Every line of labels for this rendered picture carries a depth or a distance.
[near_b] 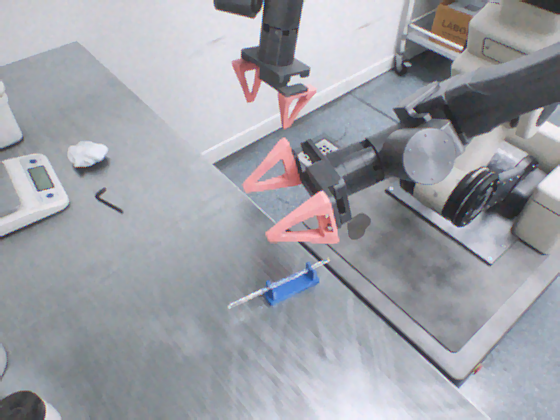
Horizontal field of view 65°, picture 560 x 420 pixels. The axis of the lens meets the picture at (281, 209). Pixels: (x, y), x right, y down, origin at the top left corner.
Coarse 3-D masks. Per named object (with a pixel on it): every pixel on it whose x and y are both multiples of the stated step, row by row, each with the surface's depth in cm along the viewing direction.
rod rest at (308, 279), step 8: (296, 272) 79; (312, 272) 76; (280, 280) 78; (296, 280) 78; (304, 280) 78; (312, 280) 78; (264, 288) 77; (280, 288) 77; (288, 288) 77; (296, 288) 77; (304, 288) 77; (272, 296) 74; (280, 296) 75; (288, 296) 76; (272, 304) 75
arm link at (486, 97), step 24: (552, 48) 42; (480, 72) 48; (504, 72) 44; (528, 72) 42; (552, 72) 41; (432, 96) 50; (456, 96) 48; (480, 96) 46; (504, 96) 44; (528, 96) 43; (552, 96) 42; (456, 120) 49; (480, 120) 48; (504, 120) 46
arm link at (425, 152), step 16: (416, 96) 52; (400, 112) 53; (416, 128) 46; (432, 128) 44; (448, 128) 44; (384, 144) 49; (400, 144) 45; (416, 144) 44; (432, 144) 44; (448, 144) 44; (384, 160) 48; (400, 160) 44; (416, 160) 44; (432, 160) 44; (448, 160) 44; (400, 176) 47; (416, 176) 44; (432, 176) 44
